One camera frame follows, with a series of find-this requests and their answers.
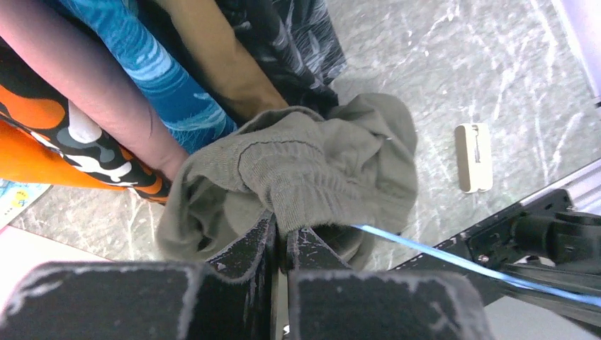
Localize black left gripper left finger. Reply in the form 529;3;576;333
1;212;276;339

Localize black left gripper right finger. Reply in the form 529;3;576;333
286;229;493;339

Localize olive green shorts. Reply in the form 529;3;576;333
155;93;418;267

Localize blue wire hanger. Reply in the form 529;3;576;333
352;225;600;307

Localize blue patterned shorts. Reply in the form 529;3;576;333
61;0;237;153

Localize orange hanging shorts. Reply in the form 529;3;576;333
1;121;118;191

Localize dark leaf-print shorts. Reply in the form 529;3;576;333
217;0;347;113

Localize brown hanging shorts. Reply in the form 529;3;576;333
157;0;288;122

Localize black orange patterned shorts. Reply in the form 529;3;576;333
1;42;170;204

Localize pink hanging shorts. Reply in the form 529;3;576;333
1;1;189;180

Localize white stapler on table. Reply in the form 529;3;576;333
454;123;493;193

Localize pink clipboard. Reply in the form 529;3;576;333
1;225;105;308

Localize blue correction tape package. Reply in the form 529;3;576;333
1;179;51;229

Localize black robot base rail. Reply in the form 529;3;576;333
396;189;600;336

